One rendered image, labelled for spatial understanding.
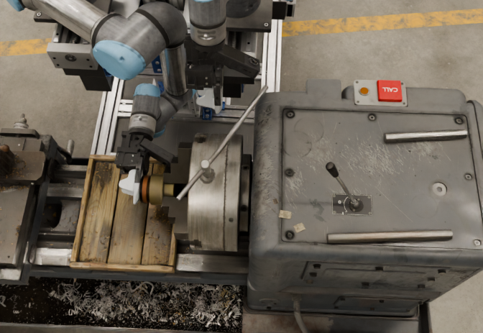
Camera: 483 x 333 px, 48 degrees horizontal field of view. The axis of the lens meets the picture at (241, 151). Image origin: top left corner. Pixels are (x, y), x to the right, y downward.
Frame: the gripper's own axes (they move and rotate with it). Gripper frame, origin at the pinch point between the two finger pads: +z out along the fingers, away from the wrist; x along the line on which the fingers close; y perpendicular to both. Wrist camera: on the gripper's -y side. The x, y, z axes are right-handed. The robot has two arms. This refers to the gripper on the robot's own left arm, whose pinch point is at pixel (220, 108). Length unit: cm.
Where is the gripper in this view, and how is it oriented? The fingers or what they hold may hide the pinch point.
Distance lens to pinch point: 130.4
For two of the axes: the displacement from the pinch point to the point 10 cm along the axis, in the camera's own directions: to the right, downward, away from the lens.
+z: -0.1, 6.9, 7.2
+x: -0.4, 7.2, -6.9
